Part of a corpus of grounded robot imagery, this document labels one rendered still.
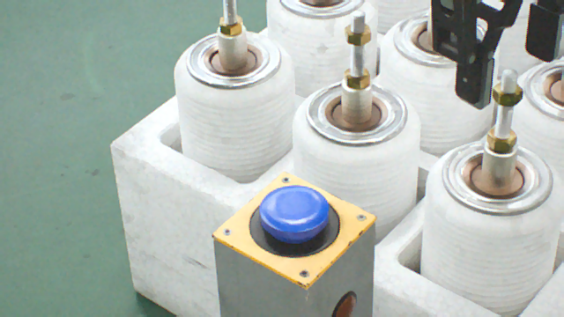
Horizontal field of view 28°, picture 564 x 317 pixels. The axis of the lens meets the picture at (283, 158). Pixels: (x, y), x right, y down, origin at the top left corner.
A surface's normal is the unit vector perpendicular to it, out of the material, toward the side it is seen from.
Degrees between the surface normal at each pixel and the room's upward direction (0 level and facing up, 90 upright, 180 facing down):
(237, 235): 0
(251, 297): 90
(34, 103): 0
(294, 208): 0
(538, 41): 90
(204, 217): 90
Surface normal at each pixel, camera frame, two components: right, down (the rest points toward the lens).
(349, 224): -0.03, -0.76
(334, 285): 0.79, 0.38
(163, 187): -0.61, 0.53
